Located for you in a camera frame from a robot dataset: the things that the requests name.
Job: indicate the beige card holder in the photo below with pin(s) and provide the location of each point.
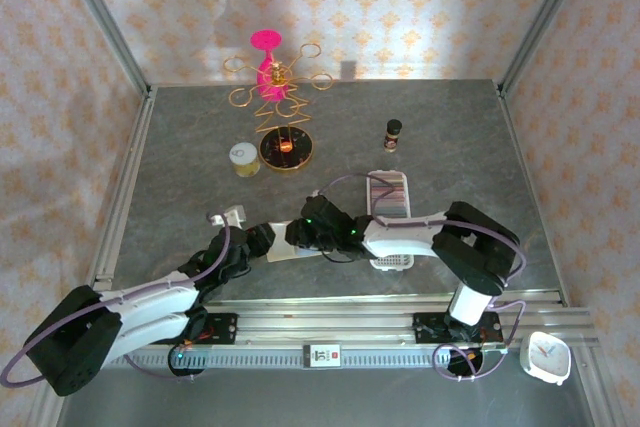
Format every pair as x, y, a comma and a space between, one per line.
280, 252

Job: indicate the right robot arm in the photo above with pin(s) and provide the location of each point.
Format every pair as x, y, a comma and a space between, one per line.
400, 239

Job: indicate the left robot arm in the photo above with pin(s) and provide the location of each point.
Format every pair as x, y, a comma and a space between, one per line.
150, 297

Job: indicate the stack of colourful credit cards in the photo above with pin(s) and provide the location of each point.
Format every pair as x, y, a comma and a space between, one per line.
387, 194

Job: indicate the white plastic basket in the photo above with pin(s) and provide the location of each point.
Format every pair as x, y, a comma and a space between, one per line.
392, 263

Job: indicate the yellow tin can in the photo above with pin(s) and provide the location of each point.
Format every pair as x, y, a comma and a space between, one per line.
244, 159

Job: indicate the small black-capped spice bottle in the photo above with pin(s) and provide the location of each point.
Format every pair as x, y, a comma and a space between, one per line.
393, 134

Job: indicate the white number label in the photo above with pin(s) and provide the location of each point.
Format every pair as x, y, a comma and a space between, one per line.
322, 356

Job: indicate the pink wine glass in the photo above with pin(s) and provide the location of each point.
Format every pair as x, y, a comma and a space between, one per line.
265, 39

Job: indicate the white square clock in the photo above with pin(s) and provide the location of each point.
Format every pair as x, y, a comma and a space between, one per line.
545, 357

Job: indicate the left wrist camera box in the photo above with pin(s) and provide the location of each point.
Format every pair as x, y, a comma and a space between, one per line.
232, 214

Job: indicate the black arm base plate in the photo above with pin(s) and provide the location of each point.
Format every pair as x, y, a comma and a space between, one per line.
430, 329
222, 329

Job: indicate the aluminium mounting rail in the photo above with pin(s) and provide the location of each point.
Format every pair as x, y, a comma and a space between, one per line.
325, 327

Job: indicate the aluminium side rail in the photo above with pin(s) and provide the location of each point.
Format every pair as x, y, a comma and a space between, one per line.
125, 182
522, 157

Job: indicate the aluminium frame post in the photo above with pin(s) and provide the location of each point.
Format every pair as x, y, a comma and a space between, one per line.
102, 14
546, 14

